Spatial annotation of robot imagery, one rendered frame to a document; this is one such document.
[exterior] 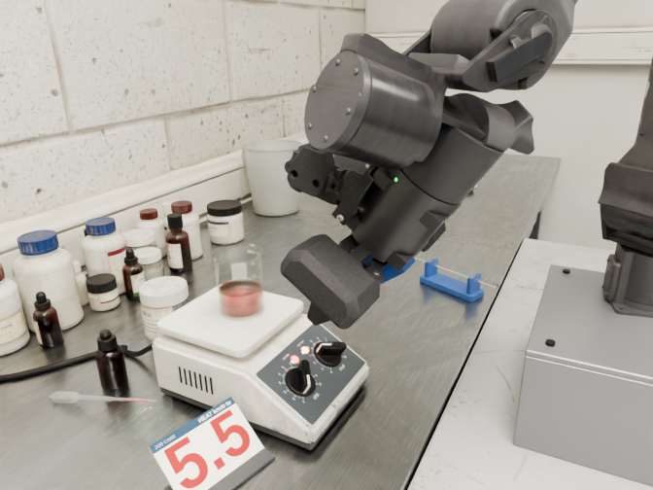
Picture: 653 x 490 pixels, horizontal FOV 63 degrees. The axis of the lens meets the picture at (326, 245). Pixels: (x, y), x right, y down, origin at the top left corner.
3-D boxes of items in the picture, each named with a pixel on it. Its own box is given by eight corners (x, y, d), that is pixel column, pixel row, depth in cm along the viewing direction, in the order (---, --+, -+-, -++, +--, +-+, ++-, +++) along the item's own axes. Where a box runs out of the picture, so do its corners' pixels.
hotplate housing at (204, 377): (370, 382, 61) (371, 320, 58) (312, 457, 50) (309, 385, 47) (218, 335, 71) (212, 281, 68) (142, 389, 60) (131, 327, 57)
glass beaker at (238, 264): (209, 312, 59) (201, 244, 56) (251, 297, 62) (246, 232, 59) (236, 333, 55) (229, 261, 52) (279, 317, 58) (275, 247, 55)
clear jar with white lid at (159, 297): (163, 327, 73) (155, 273, 70) (202, 332, 72) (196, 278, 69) (137, 349, 68) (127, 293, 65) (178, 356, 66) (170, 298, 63)
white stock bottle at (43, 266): (68, 335, 72) (48, 245, 67) (17, 334, 72) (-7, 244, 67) (93, 310, 78) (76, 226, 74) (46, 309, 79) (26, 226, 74)
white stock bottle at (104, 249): (86, 300, 81) (73, 229, 77) (94, 283, 87) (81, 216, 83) (130, 296, 82) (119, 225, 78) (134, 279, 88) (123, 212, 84)
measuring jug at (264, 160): (224, 207, 125) (219, 144, 119) (265, 195, 134) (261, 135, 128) (280, 224, 113) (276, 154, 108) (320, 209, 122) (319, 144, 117)
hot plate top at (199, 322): (307, 307, 61) (307, 300, 60) (243, 361, 51) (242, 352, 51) (224, 287, 66) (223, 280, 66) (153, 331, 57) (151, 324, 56)
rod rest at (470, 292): (484, 296, 80) (487, 274, 79) (470, 303, 78) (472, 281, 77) (431, 275, 87) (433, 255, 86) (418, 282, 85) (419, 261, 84)
